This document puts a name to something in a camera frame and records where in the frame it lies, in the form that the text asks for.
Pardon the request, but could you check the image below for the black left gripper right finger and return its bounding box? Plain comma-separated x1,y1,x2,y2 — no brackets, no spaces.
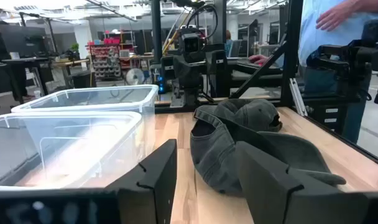
235,141,378,224

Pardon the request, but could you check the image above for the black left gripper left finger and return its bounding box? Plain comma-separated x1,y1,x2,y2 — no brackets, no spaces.
104,139,178,224

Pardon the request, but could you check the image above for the dark gray baseball cap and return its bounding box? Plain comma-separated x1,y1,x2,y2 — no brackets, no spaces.
190,98,348,195

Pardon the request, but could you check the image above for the person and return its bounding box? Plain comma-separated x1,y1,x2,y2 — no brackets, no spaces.
224,29,236,57
297,0,378,144

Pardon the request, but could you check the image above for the clear plastic bin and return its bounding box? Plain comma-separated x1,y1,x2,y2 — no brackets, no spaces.
11,84,159,156
0,111,144,191

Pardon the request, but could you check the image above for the white round fan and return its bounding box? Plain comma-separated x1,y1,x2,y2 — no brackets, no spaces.
125,67,145,86

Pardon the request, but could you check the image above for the person's hand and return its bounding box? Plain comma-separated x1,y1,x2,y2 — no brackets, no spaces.
247,54,271,67
315,0,378,32

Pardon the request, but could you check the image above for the red parts bin shelf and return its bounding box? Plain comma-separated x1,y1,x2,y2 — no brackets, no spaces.
87,37,124,82

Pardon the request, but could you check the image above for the black drawer cabinet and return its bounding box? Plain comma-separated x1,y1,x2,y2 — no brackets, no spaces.
303,99,349,135

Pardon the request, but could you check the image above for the black waste bin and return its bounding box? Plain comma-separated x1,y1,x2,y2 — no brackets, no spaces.
70,70,93,89

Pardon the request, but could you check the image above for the wooden desk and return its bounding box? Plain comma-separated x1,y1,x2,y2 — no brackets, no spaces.
2,57,91,96

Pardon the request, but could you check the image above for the black computer monitor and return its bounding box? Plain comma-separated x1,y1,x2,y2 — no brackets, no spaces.
0,24,49,58

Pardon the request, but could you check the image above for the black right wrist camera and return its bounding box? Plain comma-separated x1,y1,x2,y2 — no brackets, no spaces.
178,27,206,55

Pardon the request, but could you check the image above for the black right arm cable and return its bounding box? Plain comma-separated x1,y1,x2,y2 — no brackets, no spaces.
185,2,219,43

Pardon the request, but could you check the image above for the black aluminium table frame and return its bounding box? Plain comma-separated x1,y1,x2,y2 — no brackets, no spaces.
150,0,378,169

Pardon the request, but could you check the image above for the gray metal frame bracket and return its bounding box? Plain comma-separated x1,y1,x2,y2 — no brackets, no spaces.
288,77,308,118

